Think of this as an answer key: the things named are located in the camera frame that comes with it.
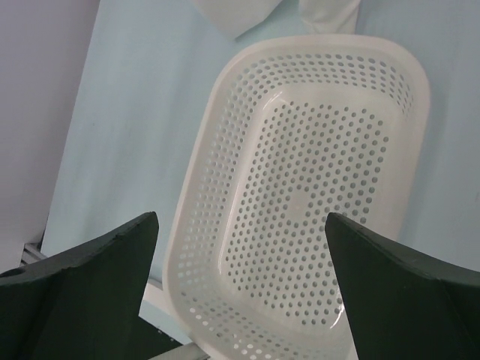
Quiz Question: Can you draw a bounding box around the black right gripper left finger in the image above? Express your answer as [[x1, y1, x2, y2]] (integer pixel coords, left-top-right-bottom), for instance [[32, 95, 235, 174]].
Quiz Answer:
[[1, 212, 159, 359]]

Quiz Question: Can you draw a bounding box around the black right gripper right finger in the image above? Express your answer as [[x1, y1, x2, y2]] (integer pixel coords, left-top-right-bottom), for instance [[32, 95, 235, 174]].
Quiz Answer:
[[325, 213, 479, 359]]

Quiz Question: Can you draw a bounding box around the white tank top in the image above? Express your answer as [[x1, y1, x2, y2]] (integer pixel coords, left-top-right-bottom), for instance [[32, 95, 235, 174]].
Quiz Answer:
[[191, 0, 361, 40]]

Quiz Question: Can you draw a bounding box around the grey clothes rack with white feet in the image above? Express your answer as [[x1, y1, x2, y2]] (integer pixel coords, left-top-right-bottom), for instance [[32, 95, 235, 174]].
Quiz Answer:
[[139, 278, 211, 359]]

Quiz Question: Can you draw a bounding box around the white perforated plastic basket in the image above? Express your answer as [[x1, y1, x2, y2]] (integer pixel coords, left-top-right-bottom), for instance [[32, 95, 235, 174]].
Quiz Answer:
[[162, 34, 431, 359]]

